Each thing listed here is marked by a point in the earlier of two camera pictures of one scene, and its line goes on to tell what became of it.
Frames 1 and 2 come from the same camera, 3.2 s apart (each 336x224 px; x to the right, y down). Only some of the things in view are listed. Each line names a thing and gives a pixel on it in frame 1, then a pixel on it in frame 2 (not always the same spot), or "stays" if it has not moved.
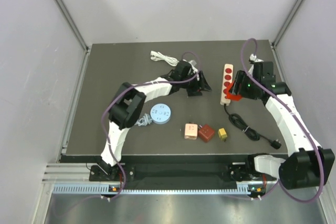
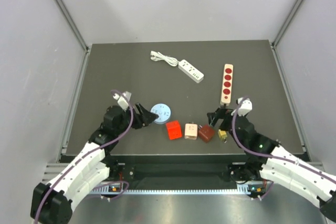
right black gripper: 240,78 -> 226,114
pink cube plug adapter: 191,131 stays
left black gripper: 199,85 -> 148,117
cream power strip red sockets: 228,79 stays
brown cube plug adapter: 206,133 stays
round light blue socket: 160,114 stays
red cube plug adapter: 237,97 -> 174,129
